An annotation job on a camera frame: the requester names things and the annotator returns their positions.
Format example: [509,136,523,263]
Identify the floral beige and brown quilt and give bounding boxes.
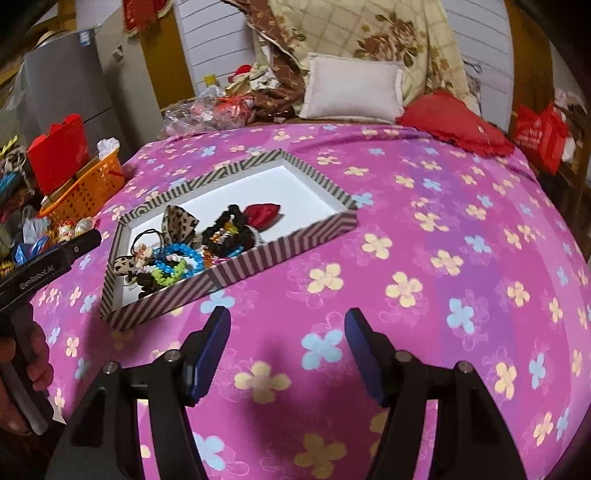
[222,0,483,123]

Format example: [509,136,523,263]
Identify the red satin hair bow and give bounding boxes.
[242,203,283,230]

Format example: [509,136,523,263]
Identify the person's left hand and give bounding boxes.
[0,318,55,394]

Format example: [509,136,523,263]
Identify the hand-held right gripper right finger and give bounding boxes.
[344,308,527,480]

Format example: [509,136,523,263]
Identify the foil-wrapped sweets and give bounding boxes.
[55,217,98,243]

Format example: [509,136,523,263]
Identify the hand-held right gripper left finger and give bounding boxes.
[46,306,232,480]

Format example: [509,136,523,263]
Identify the black and orange scrunchie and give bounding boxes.
[201,204,259,259]

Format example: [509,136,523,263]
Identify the clear plastic bags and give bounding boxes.
[161,95,254,137]

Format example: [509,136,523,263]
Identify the wooden shelf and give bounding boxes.
[551,88,591,259]

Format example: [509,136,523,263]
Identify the brown leopard print bow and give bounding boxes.
[159,205,201,247]

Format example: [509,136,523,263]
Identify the green and orange bead bracelet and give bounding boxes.
[150,258,191,287]

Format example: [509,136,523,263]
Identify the striped cardboard box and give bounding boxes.
[99,148,360,332]

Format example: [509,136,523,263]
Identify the red heart-shaped pillow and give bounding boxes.
[396,90,515,158]

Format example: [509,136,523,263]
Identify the red hanging ornament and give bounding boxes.
[122,0,174,38]

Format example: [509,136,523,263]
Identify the grey refrigerator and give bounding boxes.
[21,14,139,153]

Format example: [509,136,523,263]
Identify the dark thin hair tie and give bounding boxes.
[131,228,165,259]

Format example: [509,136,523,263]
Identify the white pillow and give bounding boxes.
[298,52,407,124]

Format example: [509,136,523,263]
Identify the red gift bag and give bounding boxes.
[27,114,90,195]

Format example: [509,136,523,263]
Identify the red shopping bag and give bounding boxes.
[515,104,570,175]

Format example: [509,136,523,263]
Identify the blue bead bracelet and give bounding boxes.
[154,242,206,278]

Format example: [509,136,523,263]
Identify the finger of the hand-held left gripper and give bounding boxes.
[55,228,103,271]

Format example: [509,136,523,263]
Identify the orange plastic basket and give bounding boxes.
[39,152,126,222]

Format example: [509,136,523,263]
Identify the pink floral bedsheet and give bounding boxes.
[30,117,591,480]

